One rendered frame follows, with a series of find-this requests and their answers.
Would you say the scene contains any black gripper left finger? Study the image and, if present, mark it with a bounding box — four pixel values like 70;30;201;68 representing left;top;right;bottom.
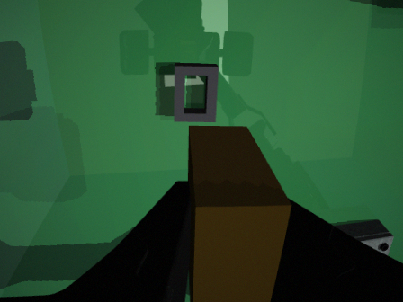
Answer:
0;181;191;302

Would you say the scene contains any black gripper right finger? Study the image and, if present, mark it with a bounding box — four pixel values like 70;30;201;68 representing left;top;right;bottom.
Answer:
270;198;403;302

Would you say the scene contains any brown rectangular block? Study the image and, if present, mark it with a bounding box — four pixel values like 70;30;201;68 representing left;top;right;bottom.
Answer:
187;126;291;302

